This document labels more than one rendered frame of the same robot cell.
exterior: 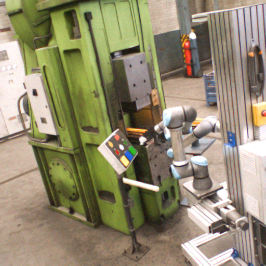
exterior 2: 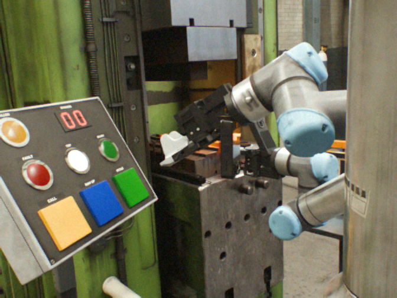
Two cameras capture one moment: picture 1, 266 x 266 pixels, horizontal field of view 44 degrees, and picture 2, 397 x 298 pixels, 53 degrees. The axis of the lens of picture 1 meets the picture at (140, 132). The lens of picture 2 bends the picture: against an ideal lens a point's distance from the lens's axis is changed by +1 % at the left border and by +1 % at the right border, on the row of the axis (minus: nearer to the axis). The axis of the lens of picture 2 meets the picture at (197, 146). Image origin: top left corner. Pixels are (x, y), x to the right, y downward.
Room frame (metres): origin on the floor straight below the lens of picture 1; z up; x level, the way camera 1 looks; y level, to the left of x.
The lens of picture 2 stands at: (1.90, -0.11, 1.26)
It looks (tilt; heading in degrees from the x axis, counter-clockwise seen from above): 12 degrees down; 4
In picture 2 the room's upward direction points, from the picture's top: 3 degrees counter-clockwise
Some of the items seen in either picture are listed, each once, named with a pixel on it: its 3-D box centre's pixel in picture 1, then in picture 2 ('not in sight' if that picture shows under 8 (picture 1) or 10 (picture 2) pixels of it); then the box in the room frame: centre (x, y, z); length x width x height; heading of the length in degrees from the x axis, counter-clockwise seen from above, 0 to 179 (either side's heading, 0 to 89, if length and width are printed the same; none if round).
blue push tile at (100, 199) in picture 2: (128, 156); (101, 203); (2.61, 0.14, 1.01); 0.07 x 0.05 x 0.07; 160
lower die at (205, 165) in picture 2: (134, 134); (178, 152); (3.26, 0.07, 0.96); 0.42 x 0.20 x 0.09; 45
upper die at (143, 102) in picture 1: (128, 101); (171, 48); (3.26, 0.07, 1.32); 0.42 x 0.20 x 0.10; 45
